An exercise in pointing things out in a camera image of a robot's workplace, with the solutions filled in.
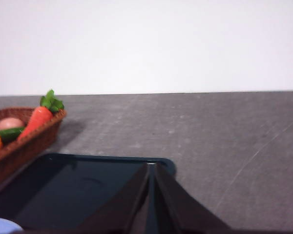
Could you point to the black rectangular tray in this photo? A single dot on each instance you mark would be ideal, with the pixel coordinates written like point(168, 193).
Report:
point(63, 185)

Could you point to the pale brown egg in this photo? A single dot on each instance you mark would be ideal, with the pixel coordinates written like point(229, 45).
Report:
point(9, 123)

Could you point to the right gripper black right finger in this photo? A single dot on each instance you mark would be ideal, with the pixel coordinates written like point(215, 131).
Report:
point(180, 209)

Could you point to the orange carrot with green leaves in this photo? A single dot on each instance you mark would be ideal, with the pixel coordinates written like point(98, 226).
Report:
point(36, 119)

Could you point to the light blue round plate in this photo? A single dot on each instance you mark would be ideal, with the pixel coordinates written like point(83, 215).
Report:
point(2, 226)

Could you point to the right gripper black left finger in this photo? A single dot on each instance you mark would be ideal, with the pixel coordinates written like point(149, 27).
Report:
point(127, 209)

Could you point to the green chili pepper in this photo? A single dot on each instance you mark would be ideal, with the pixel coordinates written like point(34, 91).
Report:
point(7, 133)

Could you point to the brown wicker basket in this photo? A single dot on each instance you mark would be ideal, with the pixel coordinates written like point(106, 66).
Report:
point(39, 143)

